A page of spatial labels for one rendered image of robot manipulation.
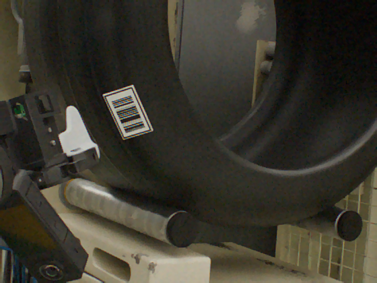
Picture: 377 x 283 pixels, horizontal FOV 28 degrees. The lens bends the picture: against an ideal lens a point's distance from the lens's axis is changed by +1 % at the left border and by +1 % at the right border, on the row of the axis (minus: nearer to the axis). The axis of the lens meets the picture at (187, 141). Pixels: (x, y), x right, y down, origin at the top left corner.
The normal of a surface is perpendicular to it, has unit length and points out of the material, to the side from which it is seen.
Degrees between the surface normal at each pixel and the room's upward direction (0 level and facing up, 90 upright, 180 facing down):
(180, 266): 90
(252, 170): 100
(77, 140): 70
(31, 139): 97
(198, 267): 90
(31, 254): 126
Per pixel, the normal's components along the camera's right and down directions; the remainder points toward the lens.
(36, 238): -0.14, 0.62
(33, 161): -0.32, 0.15
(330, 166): 0.56, 0.26
